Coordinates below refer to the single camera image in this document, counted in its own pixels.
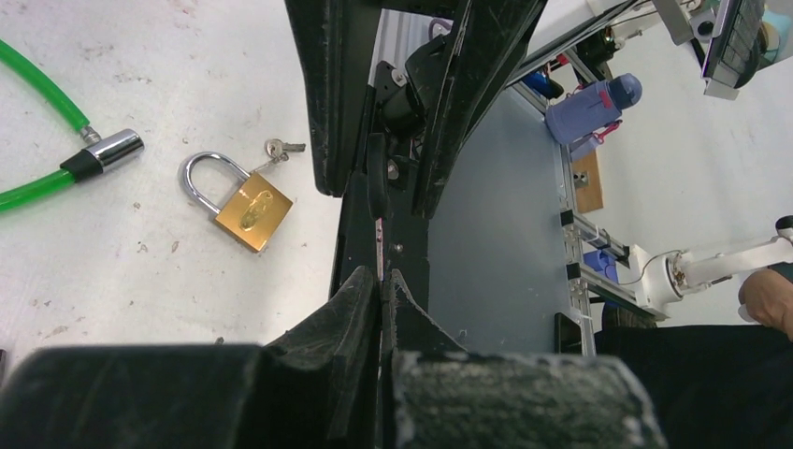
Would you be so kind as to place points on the right brass padlock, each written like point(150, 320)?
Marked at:
point(252, 214)

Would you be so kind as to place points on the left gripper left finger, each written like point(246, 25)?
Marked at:
point(313, 387)

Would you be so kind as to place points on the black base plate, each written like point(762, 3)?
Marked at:
point(446, 175)

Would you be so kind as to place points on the right brass padlock keys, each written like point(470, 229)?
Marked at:
point(278, 152)

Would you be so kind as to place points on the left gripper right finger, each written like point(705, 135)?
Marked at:
point(436, 394)

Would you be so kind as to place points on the green cable lock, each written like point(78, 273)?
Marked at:
point(99, 156)

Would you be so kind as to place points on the blue water bottle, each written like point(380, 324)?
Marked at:
point(595, 106)

